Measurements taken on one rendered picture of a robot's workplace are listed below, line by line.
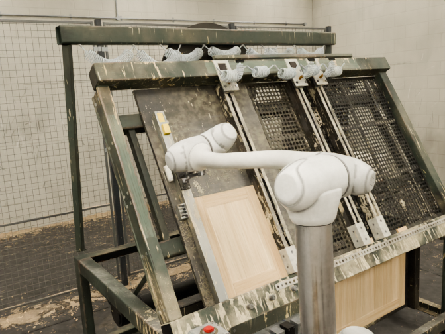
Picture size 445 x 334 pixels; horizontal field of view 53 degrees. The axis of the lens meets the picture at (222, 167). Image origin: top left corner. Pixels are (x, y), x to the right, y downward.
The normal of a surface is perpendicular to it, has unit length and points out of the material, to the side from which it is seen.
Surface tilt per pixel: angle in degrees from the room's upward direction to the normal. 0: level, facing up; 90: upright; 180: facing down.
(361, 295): 90
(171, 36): 90
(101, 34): 90
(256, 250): 60
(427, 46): 90
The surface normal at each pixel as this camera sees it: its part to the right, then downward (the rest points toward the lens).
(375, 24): -0.84, 0.14
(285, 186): -0.73, 0.01
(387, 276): 0.58, 0.11
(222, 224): 0.47, -0.40
